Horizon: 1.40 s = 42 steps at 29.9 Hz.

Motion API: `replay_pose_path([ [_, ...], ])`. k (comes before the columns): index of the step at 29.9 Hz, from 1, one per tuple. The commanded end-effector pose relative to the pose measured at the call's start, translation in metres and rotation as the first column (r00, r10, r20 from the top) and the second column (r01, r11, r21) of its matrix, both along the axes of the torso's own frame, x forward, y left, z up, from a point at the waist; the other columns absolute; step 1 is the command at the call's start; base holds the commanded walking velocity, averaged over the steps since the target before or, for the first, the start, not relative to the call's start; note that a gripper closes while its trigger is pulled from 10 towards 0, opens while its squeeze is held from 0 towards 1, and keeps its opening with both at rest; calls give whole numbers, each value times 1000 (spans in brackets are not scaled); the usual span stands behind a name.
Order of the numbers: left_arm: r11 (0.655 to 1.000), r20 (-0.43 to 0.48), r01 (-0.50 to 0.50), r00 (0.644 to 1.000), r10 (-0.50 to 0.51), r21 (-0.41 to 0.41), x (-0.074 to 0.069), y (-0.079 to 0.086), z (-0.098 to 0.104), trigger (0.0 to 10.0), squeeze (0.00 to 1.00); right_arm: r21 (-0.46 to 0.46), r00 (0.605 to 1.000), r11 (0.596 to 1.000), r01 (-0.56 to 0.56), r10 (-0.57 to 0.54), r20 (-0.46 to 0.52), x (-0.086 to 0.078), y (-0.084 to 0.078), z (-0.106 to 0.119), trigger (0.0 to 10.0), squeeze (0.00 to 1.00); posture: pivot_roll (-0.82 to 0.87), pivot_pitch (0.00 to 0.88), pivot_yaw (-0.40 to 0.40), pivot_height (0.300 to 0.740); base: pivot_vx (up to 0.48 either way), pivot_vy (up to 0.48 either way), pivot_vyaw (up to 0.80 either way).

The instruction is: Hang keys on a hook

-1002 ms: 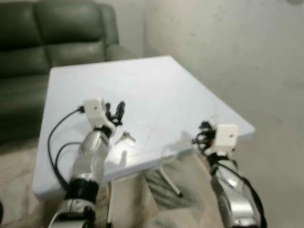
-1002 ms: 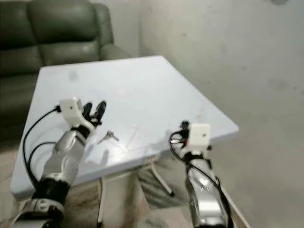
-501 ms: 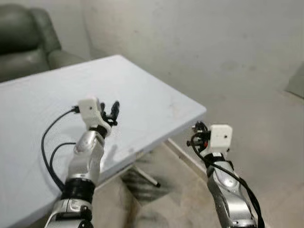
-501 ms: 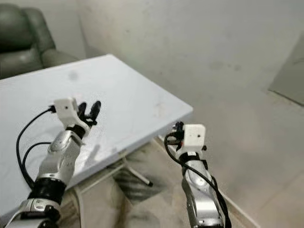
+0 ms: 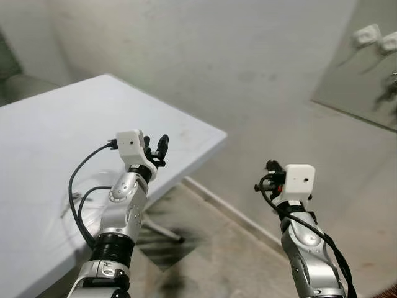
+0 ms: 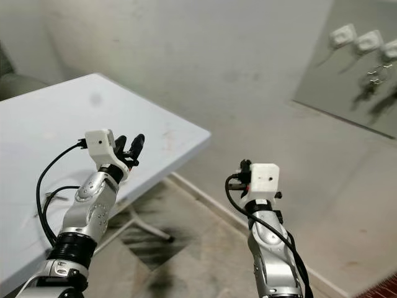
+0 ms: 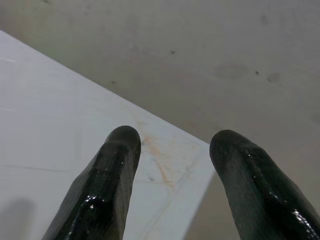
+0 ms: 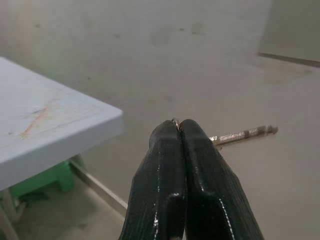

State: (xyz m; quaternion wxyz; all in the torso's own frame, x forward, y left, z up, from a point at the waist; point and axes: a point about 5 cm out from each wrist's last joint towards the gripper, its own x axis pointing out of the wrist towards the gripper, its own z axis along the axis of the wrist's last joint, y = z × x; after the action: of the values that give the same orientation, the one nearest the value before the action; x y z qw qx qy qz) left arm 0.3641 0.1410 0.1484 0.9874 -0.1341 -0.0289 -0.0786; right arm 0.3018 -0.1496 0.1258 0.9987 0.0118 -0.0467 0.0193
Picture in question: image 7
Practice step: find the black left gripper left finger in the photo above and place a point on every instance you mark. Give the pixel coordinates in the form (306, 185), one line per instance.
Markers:
(100, 190)

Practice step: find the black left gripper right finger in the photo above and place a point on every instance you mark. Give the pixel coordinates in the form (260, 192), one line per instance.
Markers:
(257, 190)

